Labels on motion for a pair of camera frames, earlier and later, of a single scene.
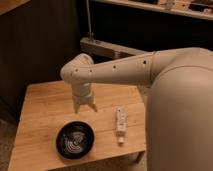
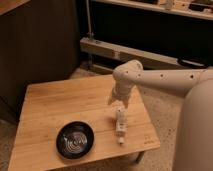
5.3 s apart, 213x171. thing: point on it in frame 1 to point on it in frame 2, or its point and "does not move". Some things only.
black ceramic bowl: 75,140 does not move
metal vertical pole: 90,33 does not move
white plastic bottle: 121,124 does not move
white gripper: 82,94 to 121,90
